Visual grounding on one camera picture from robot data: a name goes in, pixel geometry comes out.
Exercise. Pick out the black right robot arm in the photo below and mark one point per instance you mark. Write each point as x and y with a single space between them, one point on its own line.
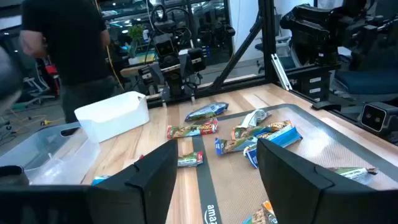
175 88

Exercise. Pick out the red green granola bar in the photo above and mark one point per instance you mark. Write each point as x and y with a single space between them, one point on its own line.
189 130
190 159
354 173

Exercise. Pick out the blue green granola bar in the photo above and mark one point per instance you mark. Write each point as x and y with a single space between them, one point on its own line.
230 146

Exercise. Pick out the white plastic bin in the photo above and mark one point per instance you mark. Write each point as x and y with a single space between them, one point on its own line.
118 119

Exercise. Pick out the black background machine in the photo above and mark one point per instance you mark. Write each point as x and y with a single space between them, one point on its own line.
311 28

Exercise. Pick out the blue chair seat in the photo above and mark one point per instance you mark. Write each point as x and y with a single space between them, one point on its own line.
367 82

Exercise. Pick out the person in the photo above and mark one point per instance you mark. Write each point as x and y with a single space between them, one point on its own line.
68 46

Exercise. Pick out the black table-level camera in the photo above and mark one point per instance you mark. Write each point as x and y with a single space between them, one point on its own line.
377 118

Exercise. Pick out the dark grey chair back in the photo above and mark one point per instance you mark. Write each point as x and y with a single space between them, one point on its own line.
9 74

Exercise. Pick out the green white granola bar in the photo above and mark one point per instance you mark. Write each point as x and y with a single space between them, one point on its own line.
253 118

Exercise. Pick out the white metal strips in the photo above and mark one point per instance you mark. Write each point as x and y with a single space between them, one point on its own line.
281 71

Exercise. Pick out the black drawer cabinet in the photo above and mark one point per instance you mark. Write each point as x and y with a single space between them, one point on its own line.
311 85

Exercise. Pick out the clear plastic bin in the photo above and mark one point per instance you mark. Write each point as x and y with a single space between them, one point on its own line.
40 146

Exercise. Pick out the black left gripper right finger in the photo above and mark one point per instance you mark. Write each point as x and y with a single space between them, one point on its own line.
295 193

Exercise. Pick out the black aluminium table frame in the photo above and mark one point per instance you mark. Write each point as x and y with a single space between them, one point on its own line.
268 37

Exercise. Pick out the translucent mat with black border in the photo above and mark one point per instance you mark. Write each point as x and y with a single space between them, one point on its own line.
311 149

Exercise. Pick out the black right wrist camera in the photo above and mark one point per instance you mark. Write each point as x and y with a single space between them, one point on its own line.
164 48

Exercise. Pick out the red black equipment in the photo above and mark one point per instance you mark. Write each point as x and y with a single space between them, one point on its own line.
49 74

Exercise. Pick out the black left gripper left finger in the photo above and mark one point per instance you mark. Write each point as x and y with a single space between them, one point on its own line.
146 193

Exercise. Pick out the small green background plant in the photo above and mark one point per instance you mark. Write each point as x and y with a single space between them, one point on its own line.
136 34

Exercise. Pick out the light blue oatmeal granola bar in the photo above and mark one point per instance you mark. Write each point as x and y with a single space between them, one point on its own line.
283 138

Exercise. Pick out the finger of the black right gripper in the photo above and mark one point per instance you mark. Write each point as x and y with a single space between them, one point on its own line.
196 59
150 74

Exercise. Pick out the dark blue granola bar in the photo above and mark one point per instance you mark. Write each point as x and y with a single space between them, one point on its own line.
206 111

